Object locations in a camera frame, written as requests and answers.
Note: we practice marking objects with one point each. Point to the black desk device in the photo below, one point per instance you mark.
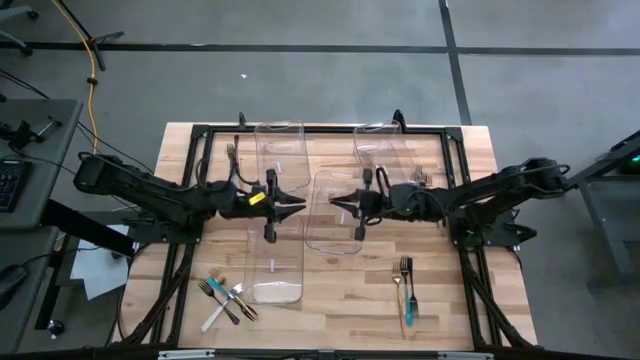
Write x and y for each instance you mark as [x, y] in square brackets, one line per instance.
[10, 280]

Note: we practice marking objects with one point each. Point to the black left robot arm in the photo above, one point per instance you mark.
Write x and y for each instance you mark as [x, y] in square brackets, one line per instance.
[140, 187]

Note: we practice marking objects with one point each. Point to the silver metal bracket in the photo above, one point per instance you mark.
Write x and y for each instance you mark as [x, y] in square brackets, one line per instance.
[465, 356]
[185, 355]

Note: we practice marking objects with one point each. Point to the black tripod stand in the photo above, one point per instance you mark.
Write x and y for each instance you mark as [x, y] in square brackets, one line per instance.
[93, 41]

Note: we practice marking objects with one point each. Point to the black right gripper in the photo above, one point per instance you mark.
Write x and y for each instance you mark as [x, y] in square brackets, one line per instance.
[370, 202]

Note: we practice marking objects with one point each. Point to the black caster wheel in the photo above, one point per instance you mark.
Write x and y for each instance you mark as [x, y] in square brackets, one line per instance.
[56, 328]

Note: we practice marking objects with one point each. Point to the gold fork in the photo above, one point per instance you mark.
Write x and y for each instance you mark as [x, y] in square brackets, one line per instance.
[218, 275]
[397, 272]

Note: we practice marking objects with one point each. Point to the black desk clamp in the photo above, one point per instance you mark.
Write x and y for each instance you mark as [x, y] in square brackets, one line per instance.
[22, 134]

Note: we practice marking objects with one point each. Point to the green-lit black device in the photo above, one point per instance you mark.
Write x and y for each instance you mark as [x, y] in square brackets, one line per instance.
[636, 159]

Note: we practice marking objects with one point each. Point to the yellow label sticker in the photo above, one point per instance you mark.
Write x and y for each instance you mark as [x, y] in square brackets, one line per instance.
[257, 198]

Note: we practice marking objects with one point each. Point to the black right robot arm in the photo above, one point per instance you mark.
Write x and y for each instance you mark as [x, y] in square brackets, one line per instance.
[500, 187]

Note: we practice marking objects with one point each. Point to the clear plastic bin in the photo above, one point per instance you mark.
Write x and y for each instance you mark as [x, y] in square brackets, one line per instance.
[382, 147]
[330, 235]
[274, 265]
[282, 150]

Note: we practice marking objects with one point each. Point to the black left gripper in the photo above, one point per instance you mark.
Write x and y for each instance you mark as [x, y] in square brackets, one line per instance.
[271, 220]

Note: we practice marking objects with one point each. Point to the backlit black keyboard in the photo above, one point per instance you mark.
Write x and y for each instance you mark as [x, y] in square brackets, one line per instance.
[10, 185]

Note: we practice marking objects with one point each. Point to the grey desk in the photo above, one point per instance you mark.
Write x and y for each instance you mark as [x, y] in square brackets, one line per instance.
[50, 165]
[25, 320]

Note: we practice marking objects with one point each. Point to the grey office chair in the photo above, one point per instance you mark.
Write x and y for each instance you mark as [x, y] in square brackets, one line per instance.
[12, 11]

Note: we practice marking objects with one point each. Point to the white paper sheets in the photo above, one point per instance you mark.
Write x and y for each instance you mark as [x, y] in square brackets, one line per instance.
[95, 270]

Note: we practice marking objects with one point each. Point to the silver fork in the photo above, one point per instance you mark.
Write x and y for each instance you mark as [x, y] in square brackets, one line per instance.
[414, 305]

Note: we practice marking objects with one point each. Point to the grey side stand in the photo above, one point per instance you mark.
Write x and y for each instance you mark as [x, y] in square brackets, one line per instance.
[610, 225]

